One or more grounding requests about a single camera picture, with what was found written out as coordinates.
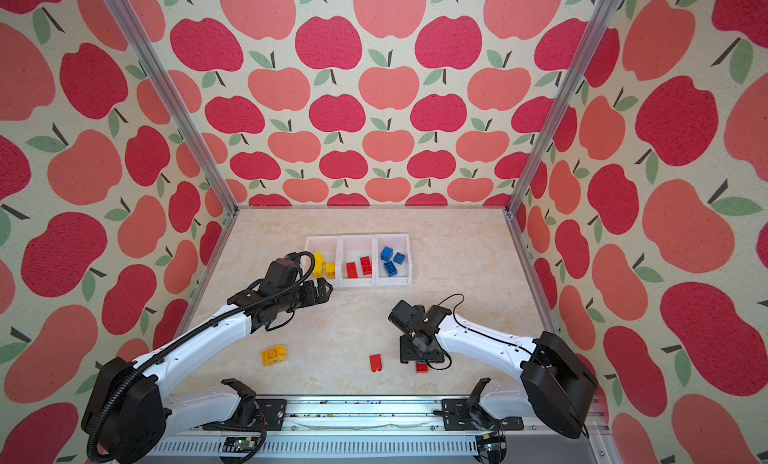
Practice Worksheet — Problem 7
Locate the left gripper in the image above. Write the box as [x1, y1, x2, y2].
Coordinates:
[278, 276, 335, 313]

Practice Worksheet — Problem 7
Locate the red small lego bottom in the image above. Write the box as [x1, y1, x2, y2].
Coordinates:
[369, 354, 383, 373]

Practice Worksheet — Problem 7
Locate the yellow double lego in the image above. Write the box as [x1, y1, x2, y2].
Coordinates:
[261, 345, 287, 367]

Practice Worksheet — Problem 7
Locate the white three-compartment bin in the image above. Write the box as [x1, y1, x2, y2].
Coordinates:
[305, 233, 413, 288]

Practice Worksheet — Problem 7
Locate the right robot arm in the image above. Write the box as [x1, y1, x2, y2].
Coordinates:
[388, 300, 597, 439]

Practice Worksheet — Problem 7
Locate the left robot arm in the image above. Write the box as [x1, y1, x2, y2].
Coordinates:
[81, 251, 333, 463]

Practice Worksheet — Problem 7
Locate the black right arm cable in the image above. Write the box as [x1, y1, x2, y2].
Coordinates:
[436, 292, 592, 440]

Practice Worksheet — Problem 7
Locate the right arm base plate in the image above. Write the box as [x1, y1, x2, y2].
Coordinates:
[433, 399, 525, 431]

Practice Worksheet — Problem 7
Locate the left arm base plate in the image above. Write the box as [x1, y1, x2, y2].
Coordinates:
[202, 397, 288, 433]

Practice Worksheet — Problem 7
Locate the aluminium front rail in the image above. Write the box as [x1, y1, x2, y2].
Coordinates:
[139, 395, 621, 463]

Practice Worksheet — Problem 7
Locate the left aluminium frame post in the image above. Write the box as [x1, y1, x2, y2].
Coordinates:
[104, 0, 239, 217]

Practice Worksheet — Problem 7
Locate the aluminium frame post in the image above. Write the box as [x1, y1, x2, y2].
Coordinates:
[505, 0, 621, 221]
[104, 0, 239, 217]

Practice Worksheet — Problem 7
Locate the right aluminium frame post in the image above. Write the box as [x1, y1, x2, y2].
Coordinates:
[505, 0, 621, 221]

